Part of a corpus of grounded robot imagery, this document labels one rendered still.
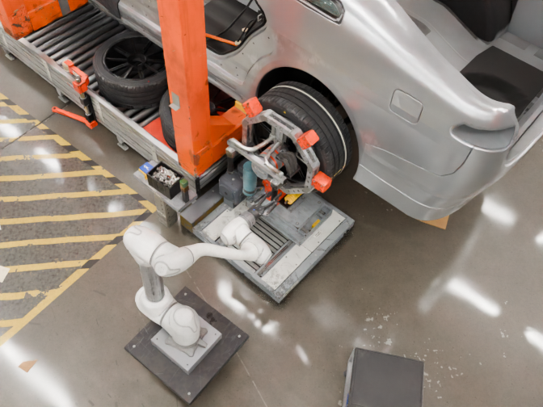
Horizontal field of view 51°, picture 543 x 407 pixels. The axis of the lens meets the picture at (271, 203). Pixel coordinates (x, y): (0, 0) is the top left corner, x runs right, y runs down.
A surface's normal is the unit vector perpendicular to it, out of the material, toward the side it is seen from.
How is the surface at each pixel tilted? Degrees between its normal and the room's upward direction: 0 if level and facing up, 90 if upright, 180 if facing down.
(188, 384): 0
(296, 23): 81
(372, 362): 0
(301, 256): 0
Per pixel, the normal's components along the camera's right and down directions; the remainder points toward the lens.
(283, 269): 0.05, -0.58
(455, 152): -0.48, 0.70
